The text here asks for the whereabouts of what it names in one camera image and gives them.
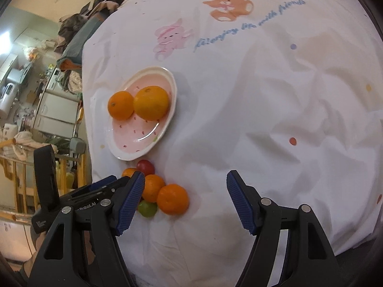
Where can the person's left forearm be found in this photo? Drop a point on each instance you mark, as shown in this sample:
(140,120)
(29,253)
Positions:
(31,263)

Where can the large yellow-orange orange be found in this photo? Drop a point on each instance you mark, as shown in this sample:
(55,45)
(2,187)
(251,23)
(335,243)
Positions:
(152,103)

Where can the small orange mandarin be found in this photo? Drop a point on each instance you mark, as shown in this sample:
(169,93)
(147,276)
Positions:
(154,187)
(128,172)

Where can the green round fruit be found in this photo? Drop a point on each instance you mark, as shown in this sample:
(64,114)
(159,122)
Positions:
(148,210)

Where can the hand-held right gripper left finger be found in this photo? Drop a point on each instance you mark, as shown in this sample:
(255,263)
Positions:
(129,203)

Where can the white printed blanket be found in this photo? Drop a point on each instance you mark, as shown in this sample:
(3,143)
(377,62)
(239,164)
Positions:
(269,110)

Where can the white cabinet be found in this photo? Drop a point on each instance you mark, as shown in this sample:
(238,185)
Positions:
(58,104)

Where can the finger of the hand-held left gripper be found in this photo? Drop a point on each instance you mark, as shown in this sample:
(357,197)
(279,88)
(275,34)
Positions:
(101,182)

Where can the wooden rack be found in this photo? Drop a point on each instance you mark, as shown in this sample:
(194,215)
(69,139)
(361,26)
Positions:
(21,197)

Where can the pink speckled oval plate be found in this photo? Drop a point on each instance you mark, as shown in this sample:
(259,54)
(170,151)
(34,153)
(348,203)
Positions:
(140,134)

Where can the pile of clothes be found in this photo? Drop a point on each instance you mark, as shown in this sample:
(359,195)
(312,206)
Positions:
(80,27)

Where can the white round appliance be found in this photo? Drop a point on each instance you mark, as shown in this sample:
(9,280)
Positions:
(7,98)

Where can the medium orange mandarin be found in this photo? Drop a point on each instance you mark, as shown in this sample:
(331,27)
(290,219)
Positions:
(173,199)

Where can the orange with green stem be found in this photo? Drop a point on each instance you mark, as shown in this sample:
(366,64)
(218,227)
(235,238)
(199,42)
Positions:
(120,105)

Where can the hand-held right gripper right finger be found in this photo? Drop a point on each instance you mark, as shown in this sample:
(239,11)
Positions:
(239,203)

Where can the red round fruit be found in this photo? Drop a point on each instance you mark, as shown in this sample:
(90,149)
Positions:
(146,167)

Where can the beige cloth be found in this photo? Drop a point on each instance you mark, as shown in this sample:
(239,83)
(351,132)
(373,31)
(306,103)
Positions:
(25,139)

